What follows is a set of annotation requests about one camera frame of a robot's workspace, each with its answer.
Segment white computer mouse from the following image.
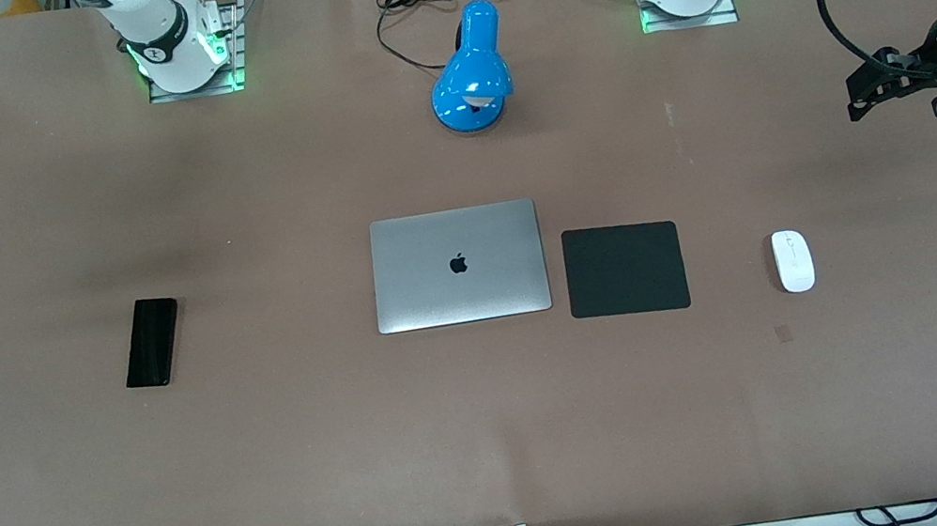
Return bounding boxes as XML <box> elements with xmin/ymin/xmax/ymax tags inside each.
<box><xmin>768</xmin><ymin>225</ymin><xmax>820</xmax><ymax>298</ymax></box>

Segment black smartphone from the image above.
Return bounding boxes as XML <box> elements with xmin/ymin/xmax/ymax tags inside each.
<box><xmin>112</xmin><ymin>293</ymin><xmax>192</xmax><ymax>394</ymax></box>

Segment black mouse pad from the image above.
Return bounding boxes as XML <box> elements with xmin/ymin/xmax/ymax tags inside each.
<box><xmin>557</xmin><ymin>212</ymin><xmax>694</xmax><ymax>328</ymax></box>

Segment brown table mat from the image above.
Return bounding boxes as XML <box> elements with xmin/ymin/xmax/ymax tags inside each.
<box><xmin>0</xmin><ymin>0</ymin><xmax>937</xmax><ymax>526</ymax></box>

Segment blue desk lamp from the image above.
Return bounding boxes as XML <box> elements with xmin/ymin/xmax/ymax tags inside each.
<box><xmin>415</xmin><ymin>0</ymin><xmax>522</xmax><ymax>141</ymax></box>

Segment silver closed laptop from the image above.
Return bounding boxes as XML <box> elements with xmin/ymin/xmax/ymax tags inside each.
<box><xmin>361</xmin><ymin>194</ymin><xmax>555</xmax><ymax>339</ymax></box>

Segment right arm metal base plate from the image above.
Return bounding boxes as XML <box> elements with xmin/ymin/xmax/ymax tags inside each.
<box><xmin>132</xmin><ymin>0</ymin><xmax>252</xmax><ymax>107</ymax></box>

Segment black looped floor cable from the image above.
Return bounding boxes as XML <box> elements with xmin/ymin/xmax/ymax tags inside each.
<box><xmin>855</xmin><ymin>495</ymin><xmax>937</xmax><ymax>526</ymax></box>

